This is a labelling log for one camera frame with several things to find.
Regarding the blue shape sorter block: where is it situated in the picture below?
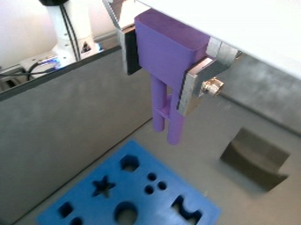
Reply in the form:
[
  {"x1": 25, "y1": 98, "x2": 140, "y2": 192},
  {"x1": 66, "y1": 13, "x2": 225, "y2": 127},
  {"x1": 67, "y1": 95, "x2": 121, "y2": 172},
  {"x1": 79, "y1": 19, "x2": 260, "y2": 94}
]
[{"x1": 37, "y1": 141, "x2": 220, "y2": 225}]

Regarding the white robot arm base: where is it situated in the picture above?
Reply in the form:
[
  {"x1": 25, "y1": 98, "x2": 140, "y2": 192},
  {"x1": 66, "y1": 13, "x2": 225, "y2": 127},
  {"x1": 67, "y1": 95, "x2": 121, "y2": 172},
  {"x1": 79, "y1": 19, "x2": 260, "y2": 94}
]
[{"x1": 25, "y1": 0, "x2": 102, "y2": 80}]

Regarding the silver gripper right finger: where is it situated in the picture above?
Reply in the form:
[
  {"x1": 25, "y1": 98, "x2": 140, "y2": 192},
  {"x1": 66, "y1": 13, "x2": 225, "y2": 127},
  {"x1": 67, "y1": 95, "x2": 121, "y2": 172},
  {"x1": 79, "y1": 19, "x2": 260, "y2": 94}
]
[{"x1": 177, "y1": 38, "x2": 239, "y2": 116}]

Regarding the purple three prong object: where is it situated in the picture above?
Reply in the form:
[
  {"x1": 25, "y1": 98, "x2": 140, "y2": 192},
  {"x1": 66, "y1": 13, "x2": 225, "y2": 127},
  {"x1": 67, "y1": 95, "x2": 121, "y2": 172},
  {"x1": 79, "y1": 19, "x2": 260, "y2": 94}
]
[{"x1": 134, "y1": 9, "x2": 209, "y2": 145}]

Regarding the black cable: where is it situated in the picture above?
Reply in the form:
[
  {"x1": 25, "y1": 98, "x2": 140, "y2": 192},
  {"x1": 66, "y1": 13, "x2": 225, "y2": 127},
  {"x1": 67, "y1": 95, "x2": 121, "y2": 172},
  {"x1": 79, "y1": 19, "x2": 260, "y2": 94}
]
[{"x1": 59, "y1": 4, "x2": 83, "y2": 62}]

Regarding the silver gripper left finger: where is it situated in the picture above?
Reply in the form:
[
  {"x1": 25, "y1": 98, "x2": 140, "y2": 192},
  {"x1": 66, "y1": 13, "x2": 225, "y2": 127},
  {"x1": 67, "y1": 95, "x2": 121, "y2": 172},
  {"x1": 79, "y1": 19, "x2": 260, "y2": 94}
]
[{"x1": 102, "y1": 0, "x2": 141, "y2": 76}]

